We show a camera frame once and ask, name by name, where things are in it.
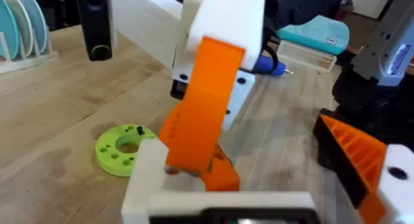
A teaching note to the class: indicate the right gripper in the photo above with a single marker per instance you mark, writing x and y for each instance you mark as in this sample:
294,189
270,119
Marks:
304,7

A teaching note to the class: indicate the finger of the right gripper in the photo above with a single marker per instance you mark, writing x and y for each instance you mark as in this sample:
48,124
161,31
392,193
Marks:
241,91
207,104

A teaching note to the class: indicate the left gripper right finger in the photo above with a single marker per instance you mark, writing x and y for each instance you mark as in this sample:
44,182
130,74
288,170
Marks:
365,159

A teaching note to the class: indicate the left gripper left finger bare white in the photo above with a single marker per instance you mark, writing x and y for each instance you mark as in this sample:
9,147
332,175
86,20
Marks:
145,172

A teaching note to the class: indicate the small black screw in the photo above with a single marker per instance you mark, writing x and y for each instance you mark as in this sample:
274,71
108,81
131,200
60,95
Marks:
140,130

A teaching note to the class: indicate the teal soft bag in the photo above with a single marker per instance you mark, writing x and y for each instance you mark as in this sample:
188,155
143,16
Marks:
317,34

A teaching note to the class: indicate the green disc with holes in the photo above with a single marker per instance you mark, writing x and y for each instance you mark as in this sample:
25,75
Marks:
110,152

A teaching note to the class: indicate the clear plastic box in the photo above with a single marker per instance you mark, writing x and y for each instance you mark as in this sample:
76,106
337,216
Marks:
307,57

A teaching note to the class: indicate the black cylinder device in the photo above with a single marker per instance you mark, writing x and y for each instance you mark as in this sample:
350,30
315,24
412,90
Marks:
97,26

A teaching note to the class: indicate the white plate rack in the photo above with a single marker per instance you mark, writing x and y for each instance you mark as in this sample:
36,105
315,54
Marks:
29,60

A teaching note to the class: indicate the light blue plate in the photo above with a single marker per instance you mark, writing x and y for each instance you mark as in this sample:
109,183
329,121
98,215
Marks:
35,20

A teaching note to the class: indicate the pale white plate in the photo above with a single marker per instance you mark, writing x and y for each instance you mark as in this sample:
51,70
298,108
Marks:
22,26

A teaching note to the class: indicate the teal plate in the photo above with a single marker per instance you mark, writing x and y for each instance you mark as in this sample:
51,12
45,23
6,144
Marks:
7,33

